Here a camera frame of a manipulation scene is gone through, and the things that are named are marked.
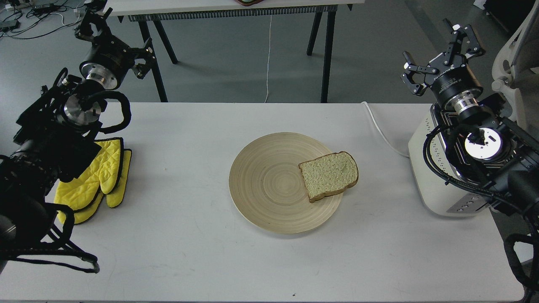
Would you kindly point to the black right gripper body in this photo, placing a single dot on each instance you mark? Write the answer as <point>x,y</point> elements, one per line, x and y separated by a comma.
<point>454,85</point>

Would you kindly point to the white office chair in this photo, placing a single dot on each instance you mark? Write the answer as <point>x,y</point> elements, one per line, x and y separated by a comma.
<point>515,71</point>

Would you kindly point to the yellow oven mitt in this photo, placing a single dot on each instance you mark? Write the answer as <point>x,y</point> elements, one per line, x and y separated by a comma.
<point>101,176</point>
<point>113,199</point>

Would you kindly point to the slice of bread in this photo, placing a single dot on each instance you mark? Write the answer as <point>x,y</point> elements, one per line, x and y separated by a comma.
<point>329,175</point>

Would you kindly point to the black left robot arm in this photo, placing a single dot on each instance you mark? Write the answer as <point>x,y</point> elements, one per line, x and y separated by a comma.
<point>57,143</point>

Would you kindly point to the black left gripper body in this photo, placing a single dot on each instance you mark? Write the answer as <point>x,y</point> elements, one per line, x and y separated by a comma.
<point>108,62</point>

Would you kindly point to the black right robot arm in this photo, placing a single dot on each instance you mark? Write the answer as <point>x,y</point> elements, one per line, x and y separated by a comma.
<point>467,156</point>

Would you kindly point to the round wooden plate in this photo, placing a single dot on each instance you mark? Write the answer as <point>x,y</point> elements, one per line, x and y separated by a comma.
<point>267,187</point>

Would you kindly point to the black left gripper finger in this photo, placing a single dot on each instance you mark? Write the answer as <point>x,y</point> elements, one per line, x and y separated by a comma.
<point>93,27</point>
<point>140,60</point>

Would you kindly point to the white chrome toaster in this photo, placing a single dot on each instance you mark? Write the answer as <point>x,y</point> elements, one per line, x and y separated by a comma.
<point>446,200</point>

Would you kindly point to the yellow oven mitt lower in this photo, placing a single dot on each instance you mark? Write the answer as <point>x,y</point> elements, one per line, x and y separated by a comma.
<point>113,199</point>

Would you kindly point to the white background table black legs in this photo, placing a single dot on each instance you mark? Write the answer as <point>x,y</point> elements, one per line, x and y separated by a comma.
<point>156,11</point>

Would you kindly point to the yellow oven mitt upper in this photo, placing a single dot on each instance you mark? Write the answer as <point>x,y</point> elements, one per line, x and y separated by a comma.
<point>101,176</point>

